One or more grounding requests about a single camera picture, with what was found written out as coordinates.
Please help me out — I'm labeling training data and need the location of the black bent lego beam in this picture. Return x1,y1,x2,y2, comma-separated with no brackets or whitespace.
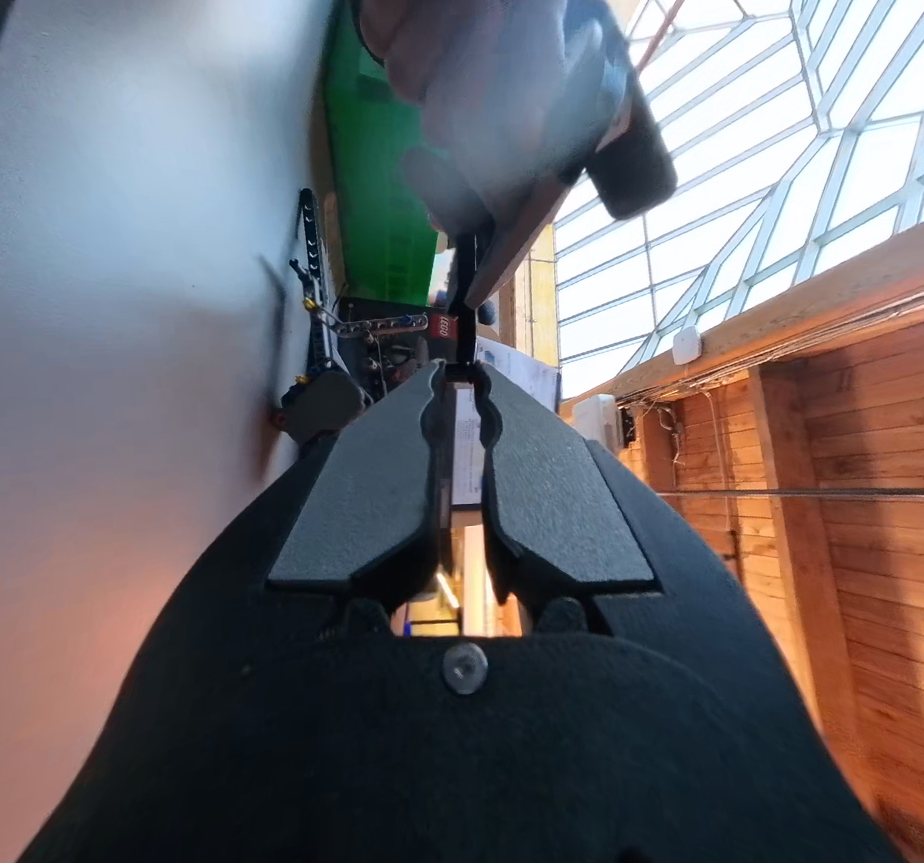
444,228,483,387

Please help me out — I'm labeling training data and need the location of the lego instruction booklet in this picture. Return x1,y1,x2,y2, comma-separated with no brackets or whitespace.
453,339,563,514

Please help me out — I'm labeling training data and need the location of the dark monster truck lego box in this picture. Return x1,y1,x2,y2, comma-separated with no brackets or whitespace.
338,296,464,403

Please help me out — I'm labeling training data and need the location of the person's left hand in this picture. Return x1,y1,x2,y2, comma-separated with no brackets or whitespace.
359,0,611,210

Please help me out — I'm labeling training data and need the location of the green plastic bin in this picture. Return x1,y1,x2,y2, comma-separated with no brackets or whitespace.
320,0,443,309

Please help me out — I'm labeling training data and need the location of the grey lego chassis assembly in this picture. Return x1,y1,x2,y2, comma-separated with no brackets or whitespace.
270,187,436,447

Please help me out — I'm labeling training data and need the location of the white box appliance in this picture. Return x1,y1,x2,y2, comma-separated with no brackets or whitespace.
569,392,623,457

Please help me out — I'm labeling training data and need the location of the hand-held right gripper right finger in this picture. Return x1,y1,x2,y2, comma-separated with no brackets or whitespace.
473,361,656,588

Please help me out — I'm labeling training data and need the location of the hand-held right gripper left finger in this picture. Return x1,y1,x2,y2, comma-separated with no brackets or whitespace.
266,360,447,588

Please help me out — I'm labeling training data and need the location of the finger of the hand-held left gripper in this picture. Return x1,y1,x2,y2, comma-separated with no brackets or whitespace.
464,179,576,311

